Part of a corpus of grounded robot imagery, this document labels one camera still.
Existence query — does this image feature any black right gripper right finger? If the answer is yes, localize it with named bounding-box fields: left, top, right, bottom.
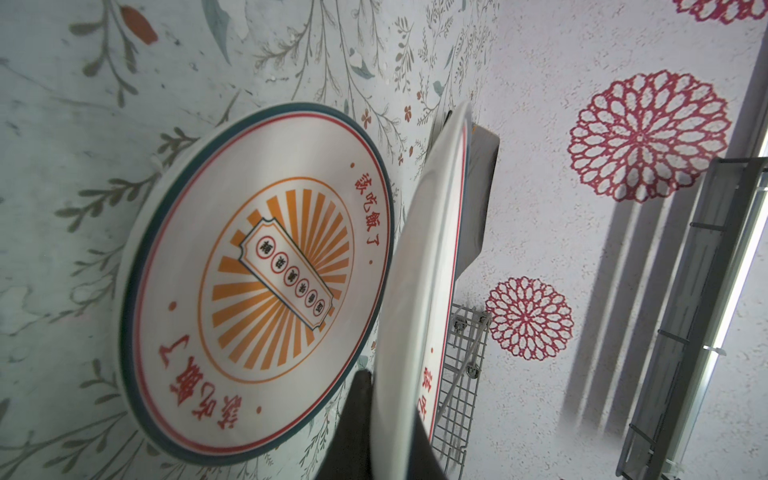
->
left=410, top=417, right=447, bottom=480

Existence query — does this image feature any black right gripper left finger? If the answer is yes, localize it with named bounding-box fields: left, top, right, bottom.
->
left=316, top=369, right=373, bottom=480

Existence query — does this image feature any white round plate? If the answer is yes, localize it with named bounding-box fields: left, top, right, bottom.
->
left=370, top=101, right=472, bottom=479
left=114, top=102, right=395, bottom=466

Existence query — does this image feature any grey wire dish rack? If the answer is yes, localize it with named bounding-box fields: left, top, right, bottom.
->
left=431, top=304, right=489, bottom=479

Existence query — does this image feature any grey wall shelf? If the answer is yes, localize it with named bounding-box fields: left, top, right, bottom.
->
left=616, top=157, right=767, bottom=479

